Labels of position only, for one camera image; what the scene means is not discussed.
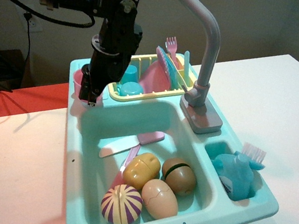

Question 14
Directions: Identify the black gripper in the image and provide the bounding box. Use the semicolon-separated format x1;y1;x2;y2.
78;46;132;106

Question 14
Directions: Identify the pink toy cup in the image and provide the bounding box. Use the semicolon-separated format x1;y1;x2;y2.
73;69;103;107

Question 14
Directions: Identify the blue toy cup lying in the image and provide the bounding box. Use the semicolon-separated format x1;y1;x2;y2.
117;81;144;97

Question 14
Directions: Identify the blue toy cup upright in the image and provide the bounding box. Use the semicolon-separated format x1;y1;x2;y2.
121;65;138;84

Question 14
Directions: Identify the teal toy sink unit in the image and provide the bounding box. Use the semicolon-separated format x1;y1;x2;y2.
44;44;299;224

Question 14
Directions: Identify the yellow dish rack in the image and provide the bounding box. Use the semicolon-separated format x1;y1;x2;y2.
107;53;197;102

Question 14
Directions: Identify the pink toy plate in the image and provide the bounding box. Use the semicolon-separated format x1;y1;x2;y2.
139;61;171;94

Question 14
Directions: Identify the blue toy plate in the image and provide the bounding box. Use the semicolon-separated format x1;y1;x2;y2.
156;46;178;89

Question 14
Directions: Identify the pink toy fork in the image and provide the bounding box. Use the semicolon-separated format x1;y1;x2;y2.
165;37;180;69

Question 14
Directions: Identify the yellow toy potato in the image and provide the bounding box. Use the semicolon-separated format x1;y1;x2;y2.
123;152;161;190

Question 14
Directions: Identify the pink toy spatula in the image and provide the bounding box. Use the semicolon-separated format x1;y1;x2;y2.
110;144;141;189

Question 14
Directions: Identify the red cloth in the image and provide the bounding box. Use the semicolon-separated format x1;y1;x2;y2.
0;83;69;117

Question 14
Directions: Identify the grey toy faucet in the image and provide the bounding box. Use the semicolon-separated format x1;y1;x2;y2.
179;0;223;134

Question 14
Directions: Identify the brown toy kiwi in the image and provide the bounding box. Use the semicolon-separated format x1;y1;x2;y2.
162;157;196;196

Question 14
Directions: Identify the purple striped toy onion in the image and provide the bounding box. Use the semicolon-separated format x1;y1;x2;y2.
101;184;143;224

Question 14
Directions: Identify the toy cracked egg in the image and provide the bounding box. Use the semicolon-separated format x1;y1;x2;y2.
141;179;178;220

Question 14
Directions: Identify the blue toy soap bottle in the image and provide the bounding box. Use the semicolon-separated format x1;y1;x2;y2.
212;152;264;201

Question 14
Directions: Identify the blue dish brush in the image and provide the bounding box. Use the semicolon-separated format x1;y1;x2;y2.
234;142;266;171

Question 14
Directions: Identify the white toy knife pink handle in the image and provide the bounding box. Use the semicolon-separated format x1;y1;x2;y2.
99;131;165;158

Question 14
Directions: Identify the white wall outlet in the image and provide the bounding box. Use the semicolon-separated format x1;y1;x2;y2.
22;11;43;33

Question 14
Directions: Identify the black power cord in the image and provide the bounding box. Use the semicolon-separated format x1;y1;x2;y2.
11;11;38;90

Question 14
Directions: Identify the blue toy utensil handle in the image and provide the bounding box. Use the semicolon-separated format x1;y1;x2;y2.
183;51;190;83

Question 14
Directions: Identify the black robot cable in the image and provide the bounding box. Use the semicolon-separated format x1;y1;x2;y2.
0;0;99;30

